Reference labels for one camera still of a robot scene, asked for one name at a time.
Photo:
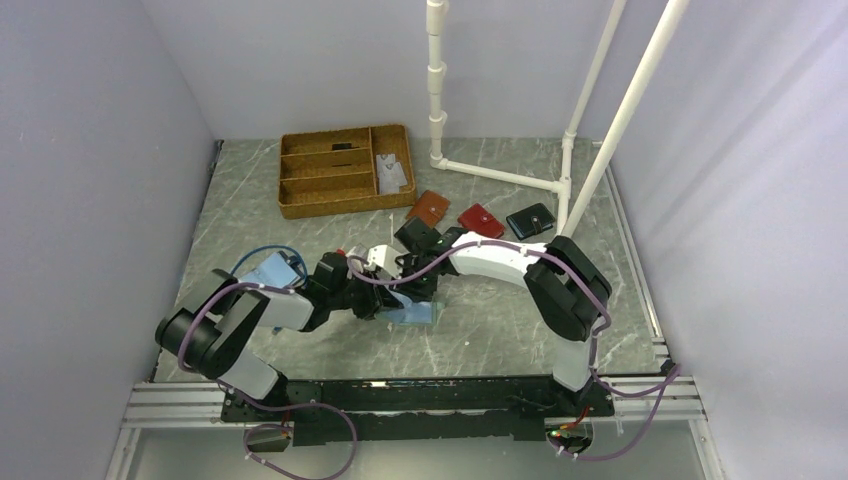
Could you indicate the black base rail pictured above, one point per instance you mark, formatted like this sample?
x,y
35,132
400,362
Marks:
x,y
324,411

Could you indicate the brown leather card holder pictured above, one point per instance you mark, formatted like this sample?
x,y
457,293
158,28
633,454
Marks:
x,y
430,207

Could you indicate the green card holder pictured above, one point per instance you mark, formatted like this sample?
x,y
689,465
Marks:
x,y
412,313

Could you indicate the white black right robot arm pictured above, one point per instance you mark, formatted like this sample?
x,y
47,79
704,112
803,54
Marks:
x,y
568,290

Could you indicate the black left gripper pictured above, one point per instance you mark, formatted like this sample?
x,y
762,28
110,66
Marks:
x,y
377,297

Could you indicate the white pvc pipe frame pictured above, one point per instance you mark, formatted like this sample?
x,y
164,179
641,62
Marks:
x,y
546,75

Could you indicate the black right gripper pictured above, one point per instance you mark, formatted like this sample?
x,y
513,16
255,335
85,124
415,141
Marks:
x,y
417,293

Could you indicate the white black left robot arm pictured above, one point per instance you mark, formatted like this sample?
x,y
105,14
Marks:
x,y
209,330

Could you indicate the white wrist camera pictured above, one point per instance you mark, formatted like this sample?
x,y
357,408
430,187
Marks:
x,y
357,252
381,260

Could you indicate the dark blue card holder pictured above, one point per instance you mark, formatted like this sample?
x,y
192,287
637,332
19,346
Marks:
x,y
531,221

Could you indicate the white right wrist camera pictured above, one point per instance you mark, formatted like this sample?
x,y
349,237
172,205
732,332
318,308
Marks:
x,y
381,260

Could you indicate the woven wicker tray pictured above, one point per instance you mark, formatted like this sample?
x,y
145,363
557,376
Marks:
x,y
333,172

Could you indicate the light blue card holder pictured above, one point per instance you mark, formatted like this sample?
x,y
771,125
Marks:
x,y
275,270

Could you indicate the red leather card holder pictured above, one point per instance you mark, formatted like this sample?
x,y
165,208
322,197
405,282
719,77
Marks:
x,y
479,220

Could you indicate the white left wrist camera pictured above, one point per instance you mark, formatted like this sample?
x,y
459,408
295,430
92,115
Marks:
x,y
357,252

